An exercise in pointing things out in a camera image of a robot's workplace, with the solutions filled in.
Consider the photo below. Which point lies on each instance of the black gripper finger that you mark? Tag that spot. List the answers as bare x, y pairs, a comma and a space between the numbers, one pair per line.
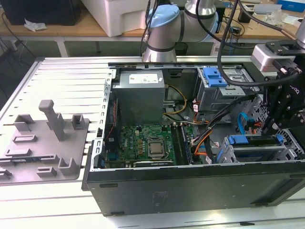
276, 102
293, 121

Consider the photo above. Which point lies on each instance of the hard disk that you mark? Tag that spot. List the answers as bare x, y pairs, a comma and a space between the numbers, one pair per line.
238, 140

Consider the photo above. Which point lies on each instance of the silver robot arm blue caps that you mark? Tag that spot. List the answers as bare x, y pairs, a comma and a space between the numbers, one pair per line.
166, 28

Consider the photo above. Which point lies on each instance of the grey metal disk bay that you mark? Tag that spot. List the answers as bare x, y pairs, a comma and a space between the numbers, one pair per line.
287, 154

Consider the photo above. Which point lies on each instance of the grey metal drive cage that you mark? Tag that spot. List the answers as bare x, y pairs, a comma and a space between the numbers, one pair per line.
214, 100

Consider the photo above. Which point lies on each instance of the blue plastic drive latch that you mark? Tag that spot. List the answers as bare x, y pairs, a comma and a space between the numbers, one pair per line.
213, 77

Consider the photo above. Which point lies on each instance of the clear plastic bags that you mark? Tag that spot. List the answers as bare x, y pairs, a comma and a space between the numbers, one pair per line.
278, 17

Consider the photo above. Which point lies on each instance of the white label tag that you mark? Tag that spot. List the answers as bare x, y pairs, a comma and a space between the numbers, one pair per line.
217, 48

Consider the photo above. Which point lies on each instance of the small black adapter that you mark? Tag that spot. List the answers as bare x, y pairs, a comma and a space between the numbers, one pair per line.
236, 29

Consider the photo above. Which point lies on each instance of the small black box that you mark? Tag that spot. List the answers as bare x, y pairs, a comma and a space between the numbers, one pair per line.
244, 17

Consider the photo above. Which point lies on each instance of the blue cardboard box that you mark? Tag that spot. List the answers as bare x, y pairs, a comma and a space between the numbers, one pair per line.
290, 4

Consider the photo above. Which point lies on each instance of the flat grey box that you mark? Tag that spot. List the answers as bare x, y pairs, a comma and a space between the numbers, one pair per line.
267, 9

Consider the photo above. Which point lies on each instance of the black bin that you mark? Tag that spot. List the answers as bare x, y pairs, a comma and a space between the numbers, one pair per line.
182, 48

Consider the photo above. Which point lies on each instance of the black RAM slot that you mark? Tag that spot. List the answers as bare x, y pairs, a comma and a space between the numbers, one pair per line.
175, 143

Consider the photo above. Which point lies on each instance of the black PC case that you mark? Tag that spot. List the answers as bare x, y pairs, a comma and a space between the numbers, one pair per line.
190, 190

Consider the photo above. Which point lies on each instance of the silver CPU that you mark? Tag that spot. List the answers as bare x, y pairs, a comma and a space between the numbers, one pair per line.
156, 148

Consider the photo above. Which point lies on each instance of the CPU socket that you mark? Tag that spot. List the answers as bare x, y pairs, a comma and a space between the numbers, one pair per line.
156, 158

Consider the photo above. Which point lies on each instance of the black graphics card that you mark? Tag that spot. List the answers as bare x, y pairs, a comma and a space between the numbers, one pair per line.
152, 163

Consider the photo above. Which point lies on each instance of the grey power supply unit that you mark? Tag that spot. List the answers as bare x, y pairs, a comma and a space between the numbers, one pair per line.
138, 100

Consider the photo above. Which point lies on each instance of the green motherboard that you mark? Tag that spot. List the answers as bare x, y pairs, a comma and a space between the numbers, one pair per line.
133, 143

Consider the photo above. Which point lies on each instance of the white foam box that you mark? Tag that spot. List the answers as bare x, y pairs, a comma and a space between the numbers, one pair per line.
119, 19

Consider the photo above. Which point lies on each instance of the grey parts rack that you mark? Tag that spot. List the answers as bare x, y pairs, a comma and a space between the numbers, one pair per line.
35, 143

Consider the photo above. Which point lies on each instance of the large black box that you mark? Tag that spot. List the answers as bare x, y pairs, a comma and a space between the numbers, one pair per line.
43, 12

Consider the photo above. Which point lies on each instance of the crumpled plastic bag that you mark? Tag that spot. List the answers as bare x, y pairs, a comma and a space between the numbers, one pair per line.
34, 25

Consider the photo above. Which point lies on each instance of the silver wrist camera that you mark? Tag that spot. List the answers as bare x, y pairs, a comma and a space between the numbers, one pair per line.
264, 58

